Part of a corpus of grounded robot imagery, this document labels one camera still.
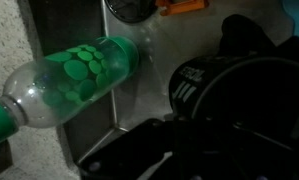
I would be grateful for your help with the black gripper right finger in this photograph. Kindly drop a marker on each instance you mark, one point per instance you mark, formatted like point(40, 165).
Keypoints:
point(245, 33)

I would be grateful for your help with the black sink drain strainer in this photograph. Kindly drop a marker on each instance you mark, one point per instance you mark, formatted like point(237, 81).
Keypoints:
point(132, 10)

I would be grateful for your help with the light blue plastic scoop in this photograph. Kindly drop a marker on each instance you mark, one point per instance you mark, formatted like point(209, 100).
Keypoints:
point(297, 16)

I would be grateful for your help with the stainless steel sink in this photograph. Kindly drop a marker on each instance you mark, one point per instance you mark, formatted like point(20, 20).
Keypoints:
point(162, 50)

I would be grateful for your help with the orange plastic object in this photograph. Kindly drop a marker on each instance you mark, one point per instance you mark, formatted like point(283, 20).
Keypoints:
point(182, 6)

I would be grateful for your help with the clear green dotted bottle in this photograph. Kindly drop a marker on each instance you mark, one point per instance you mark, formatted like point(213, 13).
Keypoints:
point(72, 76)

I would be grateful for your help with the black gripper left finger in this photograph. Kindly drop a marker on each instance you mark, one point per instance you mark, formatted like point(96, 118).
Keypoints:
point(129, 153)

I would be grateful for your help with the black cup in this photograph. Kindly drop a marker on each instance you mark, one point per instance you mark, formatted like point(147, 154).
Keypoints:
point(189, 86)

